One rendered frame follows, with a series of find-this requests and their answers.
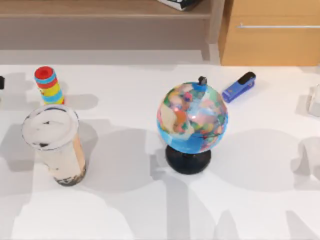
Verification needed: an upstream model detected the colourful globe on black stand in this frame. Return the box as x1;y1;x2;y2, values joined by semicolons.
156;76;229;175

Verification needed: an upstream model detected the blue and black stapler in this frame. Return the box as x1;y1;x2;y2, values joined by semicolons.
221;71;257;104

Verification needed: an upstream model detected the milk tea cup with lid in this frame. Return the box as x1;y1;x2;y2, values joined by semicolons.
21;104;87;187

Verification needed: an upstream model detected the open wooden shelf unit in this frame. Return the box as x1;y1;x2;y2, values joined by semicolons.
0;0;226;61

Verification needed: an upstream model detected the stack of coloured rings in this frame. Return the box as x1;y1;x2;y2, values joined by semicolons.
34;65;66;106

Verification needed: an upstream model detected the black and white book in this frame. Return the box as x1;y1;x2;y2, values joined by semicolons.
158;0;204;12

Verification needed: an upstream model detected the wooden cupboard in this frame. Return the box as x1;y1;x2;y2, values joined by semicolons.
217;0;320;67

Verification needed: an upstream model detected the long metal handle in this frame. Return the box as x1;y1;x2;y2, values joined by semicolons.
236;22;320;30

